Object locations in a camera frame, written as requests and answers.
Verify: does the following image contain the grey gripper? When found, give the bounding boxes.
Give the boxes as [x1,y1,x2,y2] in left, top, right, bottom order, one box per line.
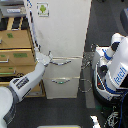
[36,51,53,66]

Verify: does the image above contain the white fridge door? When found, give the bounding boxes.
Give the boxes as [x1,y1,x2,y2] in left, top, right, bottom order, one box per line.
[24,0,91,57]

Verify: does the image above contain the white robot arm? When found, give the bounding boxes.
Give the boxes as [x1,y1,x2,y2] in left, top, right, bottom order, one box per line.
[0,52,53,128]

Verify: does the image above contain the white middle fridge drawer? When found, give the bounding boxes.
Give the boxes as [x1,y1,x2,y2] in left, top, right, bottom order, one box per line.
[43,57,82,79]

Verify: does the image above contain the white fridge drawer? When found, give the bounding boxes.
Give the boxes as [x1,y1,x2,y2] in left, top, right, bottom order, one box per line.
[43,78,79,99]
[43,57,82,79]

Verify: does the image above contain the white bottom fridge drawer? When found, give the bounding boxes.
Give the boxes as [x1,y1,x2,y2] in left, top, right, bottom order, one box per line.
[43,78,79,99]

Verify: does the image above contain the white refrigerator body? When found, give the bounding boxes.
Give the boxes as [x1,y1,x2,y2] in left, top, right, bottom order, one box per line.
[23,0,92,99]

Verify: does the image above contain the wooden drawer cabinet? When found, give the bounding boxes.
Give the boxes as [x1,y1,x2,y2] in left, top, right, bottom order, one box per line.
[0,16,46,98]

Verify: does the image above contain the green android sticker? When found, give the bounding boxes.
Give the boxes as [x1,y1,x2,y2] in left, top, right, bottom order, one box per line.
[37,2,49,17]

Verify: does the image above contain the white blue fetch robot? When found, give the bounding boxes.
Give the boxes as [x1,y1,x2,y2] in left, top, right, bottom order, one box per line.
[92,33,128,105]

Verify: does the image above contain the grey box on cabinet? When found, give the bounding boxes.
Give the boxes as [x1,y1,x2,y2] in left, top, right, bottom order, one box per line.
[0,5,26,17]

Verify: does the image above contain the coiled cable on floor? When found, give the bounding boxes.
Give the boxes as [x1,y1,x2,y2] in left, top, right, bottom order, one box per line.
[78,77,93,94]

